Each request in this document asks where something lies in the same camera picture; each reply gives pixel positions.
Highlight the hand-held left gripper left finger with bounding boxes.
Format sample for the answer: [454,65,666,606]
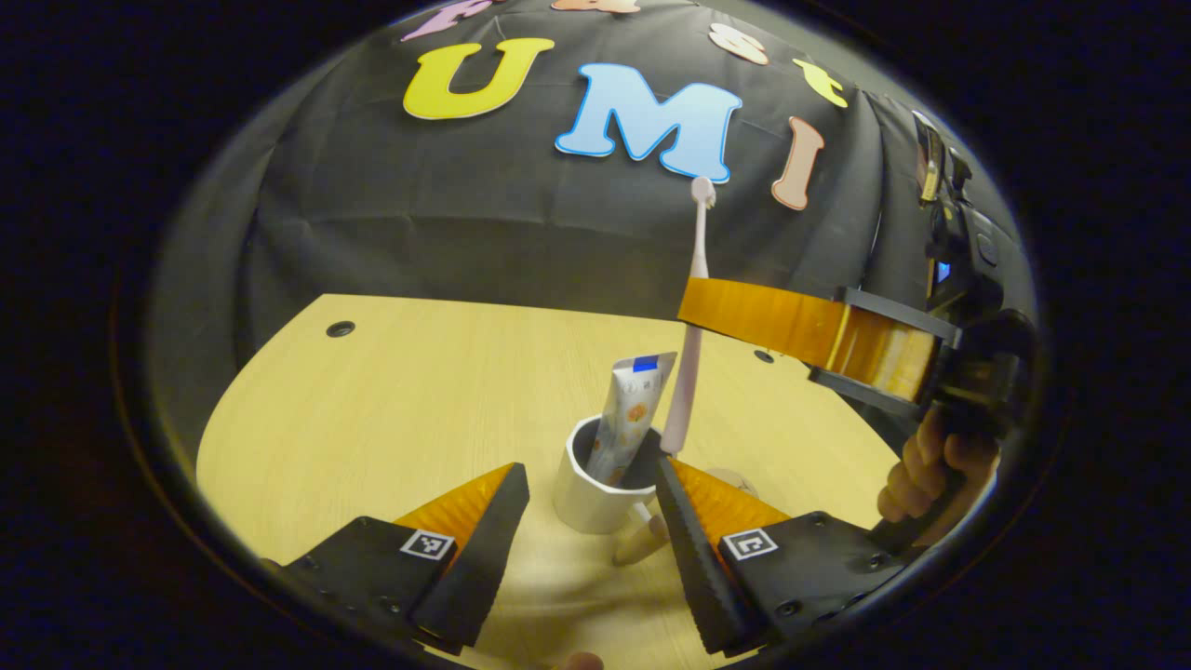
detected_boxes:
[277,462,531,655]

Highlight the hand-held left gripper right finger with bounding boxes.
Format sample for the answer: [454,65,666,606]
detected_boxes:
[653,456,910,658]

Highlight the pink toothbrush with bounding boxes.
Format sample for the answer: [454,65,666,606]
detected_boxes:
[659,176,718,457]

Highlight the white cup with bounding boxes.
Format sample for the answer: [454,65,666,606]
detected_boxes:
[553,414,673,567]

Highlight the white toothpaste tube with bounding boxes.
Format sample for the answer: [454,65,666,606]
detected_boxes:
[586,351,679,488]

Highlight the light wooden desktop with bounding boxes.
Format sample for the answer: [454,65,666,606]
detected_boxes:
[195,294,903,670]

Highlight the black backdrop cloth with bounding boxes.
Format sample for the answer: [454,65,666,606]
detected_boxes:
[149,0,1034,466]

